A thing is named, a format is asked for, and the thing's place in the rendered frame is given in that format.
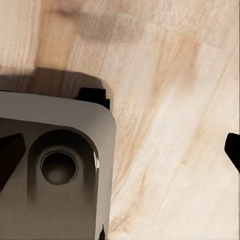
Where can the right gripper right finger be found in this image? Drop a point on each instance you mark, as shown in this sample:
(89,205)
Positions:
(232,149)

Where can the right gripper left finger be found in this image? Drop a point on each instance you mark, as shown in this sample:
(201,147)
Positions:
(12,149)

